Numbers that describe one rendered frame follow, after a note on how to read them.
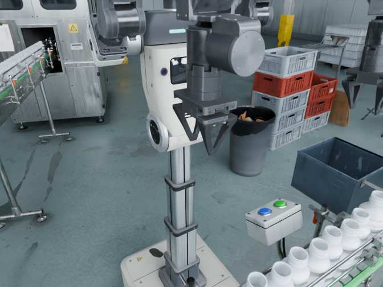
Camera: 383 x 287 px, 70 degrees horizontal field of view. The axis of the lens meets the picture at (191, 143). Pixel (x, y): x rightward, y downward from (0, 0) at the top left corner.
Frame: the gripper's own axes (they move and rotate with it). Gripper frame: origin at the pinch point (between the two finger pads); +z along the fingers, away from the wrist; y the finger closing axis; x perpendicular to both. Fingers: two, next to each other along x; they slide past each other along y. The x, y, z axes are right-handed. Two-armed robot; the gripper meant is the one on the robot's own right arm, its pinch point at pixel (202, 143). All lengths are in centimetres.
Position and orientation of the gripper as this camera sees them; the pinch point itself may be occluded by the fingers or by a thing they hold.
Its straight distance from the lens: 50.2
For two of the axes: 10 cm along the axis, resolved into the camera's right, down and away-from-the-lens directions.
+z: -0.1, 8.8, 4.7
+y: 5.2, 4.0, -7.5
